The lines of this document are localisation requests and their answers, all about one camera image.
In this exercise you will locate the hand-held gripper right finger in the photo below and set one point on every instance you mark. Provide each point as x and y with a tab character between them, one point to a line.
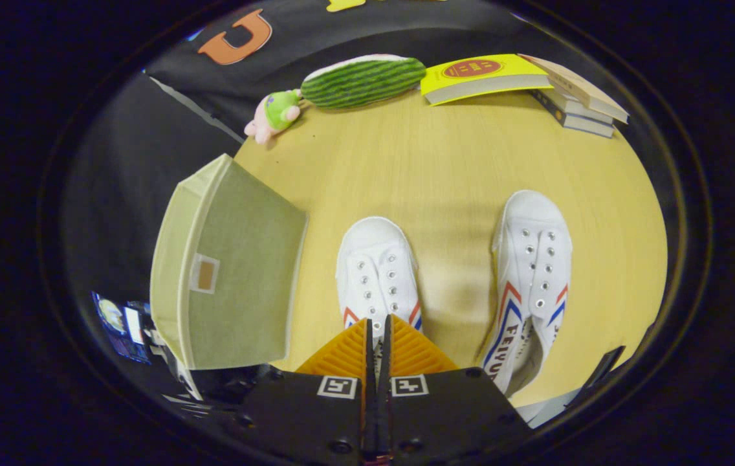
445	414

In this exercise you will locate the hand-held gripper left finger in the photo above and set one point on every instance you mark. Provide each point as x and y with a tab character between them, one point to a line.
306	414

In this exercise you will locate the pale green fabric storage box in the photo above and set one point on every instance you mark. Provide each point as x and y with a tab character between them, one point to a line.
238	278

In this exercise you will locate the white canvas shoe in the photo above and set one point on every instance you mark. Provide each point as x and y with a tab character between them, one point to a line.
377	272
532	259

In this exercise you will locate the blue printed box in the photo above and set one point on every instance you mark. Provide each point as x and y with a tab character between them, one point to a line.
118	323

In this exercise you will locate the pink and green plush toy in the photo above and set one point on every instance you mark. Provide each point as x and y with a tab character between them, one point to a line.
274	113

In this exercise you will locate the dark blue book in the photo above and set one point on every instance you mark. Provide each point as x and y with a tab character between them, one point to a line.
574	120

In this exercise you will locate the white-edged book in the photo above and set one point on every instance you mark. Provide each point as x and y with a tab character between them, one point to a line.
574	103

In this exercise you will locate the watermelon slice plush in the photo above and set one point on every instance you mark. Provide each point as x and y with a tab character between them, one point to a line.
361	81

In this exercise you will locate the yellow book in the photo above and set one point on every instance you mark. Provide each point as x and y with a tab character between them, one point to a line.
477	74

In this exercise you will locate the beige book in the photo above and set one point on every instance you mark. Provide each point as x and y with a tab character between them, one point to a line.
581	87

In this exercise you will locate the black backdrop cloth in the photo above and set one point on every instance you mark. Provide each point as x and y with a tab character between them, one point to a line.
341	32

